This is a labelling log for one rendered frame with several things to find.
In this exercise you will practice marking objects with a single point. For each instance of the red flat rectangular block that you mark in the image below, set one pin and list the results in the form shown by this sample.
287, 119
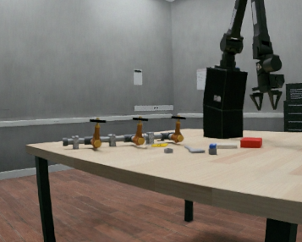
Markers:
251, 142

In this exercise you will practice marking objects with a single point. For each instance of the grey pipe manifold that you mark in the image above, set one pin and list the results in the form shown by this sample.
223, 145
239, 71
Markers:
137, 139

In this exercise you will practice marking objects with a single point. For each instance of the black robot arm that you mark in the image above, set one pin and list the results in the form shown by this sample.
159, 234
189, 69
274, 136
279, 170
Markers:
270, 62

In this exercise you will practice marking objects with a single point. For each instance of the grey hex nut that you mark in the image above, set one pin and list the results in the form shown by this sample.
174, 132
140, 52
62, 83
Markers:
168, 150

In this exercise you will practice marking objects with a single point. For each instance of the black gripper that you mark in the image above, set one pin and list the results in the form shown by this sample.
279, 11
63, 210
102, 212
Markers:
265, 87

